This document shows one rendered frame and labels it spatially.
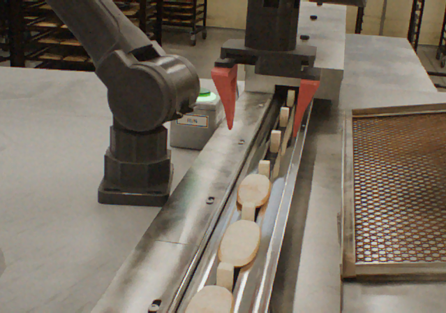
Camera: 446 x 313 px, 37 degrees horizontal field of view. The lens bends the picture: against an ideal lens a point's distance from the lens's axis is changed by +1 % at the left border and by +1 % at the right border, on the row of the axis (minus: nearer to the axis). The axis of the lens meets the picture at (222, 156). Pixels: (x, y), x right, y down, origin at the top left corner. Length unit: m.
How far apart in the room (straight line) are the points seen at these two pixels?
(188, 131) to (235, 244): 0.40
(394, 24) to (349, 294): 7.33
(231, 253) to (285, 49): 0.24
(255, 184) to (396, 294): 0.30
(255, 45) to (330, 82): 0.50
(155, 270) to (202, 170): 0.25
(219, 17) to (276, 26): 7.21
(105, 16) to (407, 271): 0.46
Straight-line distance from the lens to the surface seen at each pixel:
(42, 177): 0.89
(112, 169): 0.82
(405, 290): 0.52
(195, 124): 0.99
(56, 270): 0.66
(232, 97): 0.77
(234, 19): 7.88
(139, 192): 0.80
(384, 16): 7.79
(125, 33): 0.79
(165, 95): 0.75
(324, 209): 0.83
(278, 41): 0.71
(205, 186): 0.75
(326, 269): 0.69
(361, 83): 1.61
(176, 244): 0.62
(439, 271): 0.53
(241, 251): 0.62
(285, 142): 0.98
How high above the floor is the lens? 1.14
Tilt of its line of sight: 19 degrees down
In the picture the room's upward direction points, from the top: 4 degrees clockwise
